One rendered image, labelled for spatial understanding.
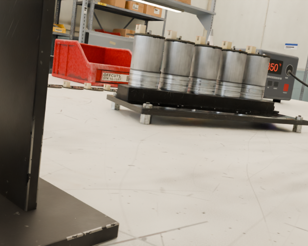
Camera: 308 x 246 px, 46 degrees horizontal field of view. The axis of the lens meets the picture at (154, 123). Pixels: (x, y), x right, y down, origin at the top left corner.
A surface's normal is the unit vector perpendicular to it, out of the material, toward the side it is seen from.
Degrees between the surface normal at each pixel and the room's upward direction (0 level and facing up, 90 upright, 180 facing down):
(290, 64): 90
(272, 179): 0
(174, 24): 90
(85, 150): 0
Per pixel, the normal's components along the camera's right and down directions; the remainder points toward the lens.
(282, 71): 0.54, 0.21
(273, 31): -0.77, 0.00
